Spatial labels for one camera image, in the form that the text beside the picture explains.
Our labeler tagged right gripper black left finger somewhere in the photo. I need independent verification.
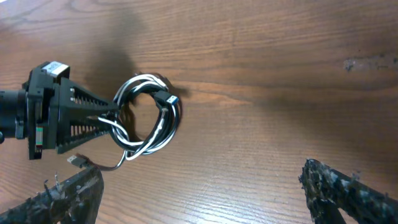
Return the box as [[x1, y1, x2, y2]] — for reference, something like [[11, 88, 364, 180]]
[[1, 167, 104, 224]]

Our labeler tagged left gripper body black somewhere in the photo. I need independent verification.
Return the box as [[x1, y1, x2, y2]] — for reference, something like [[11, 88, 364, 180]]
[[15, 61, 70, 160]]

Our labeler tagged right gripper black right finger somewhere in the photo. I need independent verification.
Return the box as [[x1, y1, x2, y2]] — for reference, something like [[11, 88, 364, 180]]
[[298, 159, 397, 223]]

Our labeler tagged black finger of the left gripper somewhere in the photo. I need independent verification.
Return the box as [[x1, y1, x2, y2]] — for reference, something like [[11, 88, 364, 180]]
[[59, 78, 119, 119], [55, 118, 111, 154]]

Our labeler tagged white charging cable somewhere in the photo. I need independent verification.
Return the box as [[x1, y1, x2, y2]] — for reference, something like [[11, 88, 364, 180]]
[[98, 73, 178, 161]]

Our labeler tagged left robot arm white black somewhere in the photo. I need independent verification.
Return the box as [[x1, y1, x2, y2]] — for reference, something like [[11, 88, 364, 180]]
[[1, 61, 119, 160]]

